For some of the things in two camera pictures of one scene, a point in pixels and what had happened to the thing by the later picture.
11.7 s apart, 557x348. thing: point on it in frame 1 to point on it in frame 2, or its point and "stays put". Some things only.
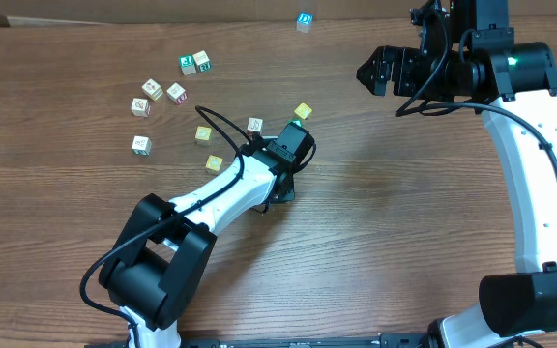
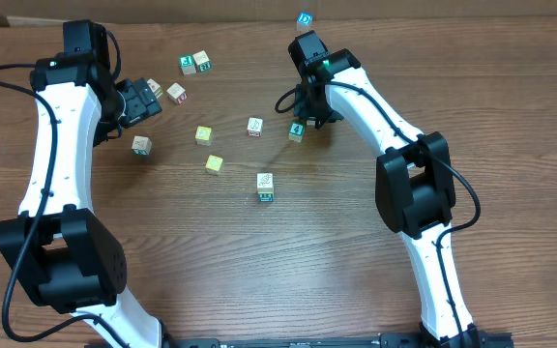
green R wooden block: (202, 62) stays put
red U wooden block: (177, 94) stays put
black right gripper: (403, 63) to (304, 109)
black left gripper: (288, 188) to (140, 98)
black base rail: (347, 340) stays put
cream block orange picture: (152, 89) stays put
